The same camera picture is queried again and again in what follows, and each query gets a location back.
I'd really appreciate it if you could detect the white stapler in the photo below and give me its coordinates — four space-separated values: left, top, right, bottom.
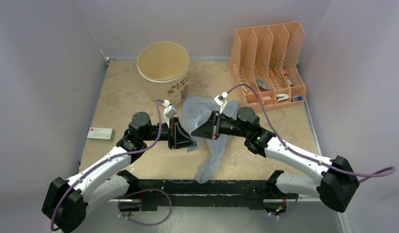
276 93 289 103

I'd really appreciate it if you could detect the orange item in rack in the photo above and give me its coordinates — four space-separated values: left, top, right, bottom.
268 70 276 79

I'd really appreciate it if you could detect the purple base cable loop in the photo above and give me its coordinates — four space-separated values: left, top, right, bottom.
117 188 173 226

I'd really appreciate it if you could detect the blue plastic trash bag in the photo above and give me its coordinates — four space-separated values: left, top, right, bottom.
182 95 230 183

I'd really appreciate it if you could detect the beige paper trash bin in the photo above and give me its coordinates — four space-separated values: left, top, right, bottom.
137 41 190 104

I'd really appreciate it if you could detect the orange file organizer rack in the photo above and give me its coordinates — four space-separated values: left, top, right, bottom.
229 21 306 111

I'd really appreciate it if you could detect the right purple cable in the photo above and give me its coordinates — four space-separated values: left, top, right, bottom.
224 83 396 178

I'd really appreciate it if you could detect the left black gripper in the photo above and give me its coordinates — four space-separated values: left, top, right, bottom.
141 116 196 149

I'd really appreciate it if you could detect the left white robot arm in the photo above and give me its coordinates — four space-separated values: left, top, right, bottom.
42 112 197 233

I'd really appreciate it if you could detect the white red small box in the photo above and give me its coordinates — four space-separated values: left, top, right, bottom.
87 127 115 141

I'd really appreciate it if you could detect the blue small item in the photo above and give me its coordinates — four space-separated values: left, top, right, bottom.
291 96 303 102

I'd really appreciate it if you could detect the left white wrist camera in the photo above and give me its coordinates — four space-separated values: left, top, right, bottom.
162 100 178 126

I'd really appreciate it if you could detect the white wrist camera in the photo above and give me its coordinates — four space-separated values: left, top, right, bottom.
214 92 228 114
162 100 178 126

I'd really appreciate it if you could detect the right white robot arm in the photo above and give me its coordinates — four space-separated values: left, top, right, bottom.
191 107 360 213

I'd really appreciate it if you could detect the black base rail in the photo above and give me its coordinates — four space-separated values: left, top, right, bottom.
117 170 297 214

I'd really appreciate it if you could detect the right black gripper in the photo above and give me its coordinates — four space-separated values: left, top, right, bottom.
192 111 249 140

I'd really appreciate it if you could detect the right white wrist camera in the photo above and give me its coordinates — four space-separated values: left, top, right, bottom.
214 92 228 114

